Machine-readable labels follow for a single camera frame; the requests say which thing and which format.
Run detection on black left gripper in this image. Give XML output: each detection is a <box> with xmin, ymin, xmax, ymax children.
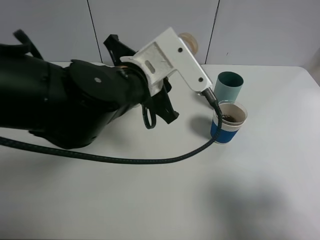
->
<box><xmin>103</xmin><ymin>34</ymin><xmax>180</xmax><ymax>124</ymax></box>

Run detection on translucent plastic drink bottle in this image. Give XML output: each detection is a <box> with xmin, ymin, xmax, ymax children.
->
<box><xmin>178</xmin><ymin>32</ymin><xmax>199</xmax><ymax>55</ymax></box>

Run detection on blue sleeved glass cup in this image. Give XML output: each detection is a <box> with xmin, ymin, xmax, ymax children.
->
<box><xmin>215</xmin><ymin>100</ymin><xmax>248</xmax><ymax>144</ymax></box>

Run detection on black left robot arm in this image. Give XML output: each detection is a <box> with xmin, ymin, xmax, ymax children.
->
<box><xmin>0</xmin><ymin>30</ymin><xmax>179</xmax><ymax>150</ymax></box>

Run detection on teal cylindrical cup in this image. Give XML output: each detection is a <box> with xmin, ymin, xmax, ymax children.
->
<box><xmin>213</xmin><ymin>71</ymin><xmax>244</xmax><ymax>102</ymax></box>

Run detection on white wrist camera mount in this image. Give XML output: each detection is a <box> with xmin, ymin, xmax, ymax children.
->
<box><xmin>120</xmin><ymin>27</ymin><xmax>212</xmax><ymax>96</ymax></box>

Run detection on thin black looped cable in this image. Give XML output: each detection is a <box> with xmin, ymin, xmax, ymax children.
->
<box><xmin>140</xmin><ymin>99</ymin><xmax>160</xmax><ymax>130</ymax></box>

